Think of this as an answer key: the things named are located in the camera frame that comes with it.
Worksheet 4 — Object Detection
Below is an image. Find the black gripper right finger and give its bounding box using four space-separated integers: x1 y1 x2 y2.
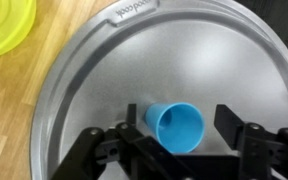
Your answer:
213 104 288 180

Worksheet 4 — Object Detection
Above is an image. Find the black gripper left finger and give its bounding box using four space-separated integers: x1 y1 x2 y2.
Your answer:
50 103 195 180

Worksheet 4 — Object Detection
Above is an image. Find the small blue plastic cup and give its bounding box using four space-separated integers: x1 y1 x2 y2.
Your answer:
144 101 206 154

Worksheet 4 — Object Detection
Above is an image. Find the yellow plastic bowl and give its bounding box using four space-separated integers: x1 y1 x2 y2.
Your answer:
0 0 37 61

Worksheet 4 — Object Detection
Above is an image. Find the round grey metal tray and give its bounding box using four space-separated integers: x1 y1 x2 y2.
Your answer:
29 0 288 180

